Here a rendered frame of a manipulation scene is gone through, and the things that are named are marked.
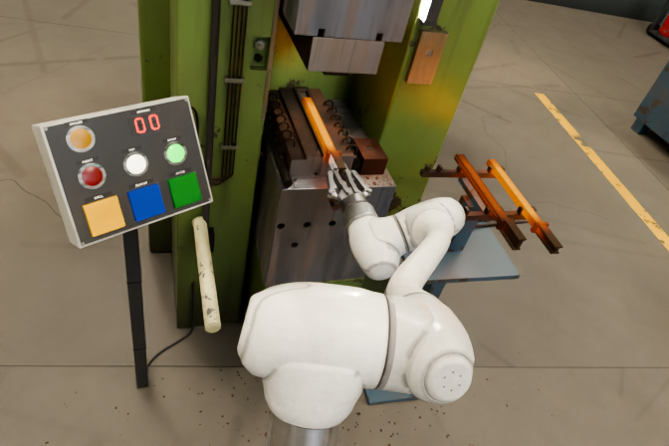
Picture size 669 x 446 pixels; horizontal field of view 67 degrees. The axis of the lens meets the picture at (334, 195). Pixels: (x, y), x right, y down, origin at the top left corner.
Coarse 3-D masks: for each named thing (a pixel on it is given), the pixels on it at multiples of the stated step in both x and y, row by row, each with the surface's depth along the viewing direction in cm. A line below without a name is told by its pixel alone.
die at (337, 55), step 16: (288, 32) 149; (320, 32) 130; (304, 48) 134; (320, 48) 129; (336, 48) 130; (352, 48) 132; (368, 48) 133; (304, 64) 135; (320, 64) 132; (336, 64) 134; (352, 64) 135; (368, 64) 136
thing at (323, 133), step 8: (304, 104) 175; (312, 104) 173; (312, 112) 168; (312, 120) 167; (320, 120) 165; (320, 128) 162; (320, 136) 159; (328, 136) 159; (328, 144) 155; (328, 152) 151; (336, 152) 151; (328, 160) 152; (336, 160) 148; (344, 168) 146
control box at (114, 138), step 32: (64, 128) 107; (96, 128) 112; (128, 128) 116; (160, 128) 121; (192, 128) 126; (64, 160) 108; (96, 160) 112; (160, 160) 122; (192, 160) 127; (64, 192) 109; (96, 192) 113; (160, 192) 123; (128, 224) 119
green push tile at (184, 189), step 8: (184, 176) 126; (192, 176) 127; (168, 184) 124; (176, 184) 125; (184, 184) 126; (192, 184) 127; (176, 192) 125; (184, 192) 126; (192, 192) 128; (200, 192) 129; (176, 200) 125; (184, 200) 126; (192, 200) 128
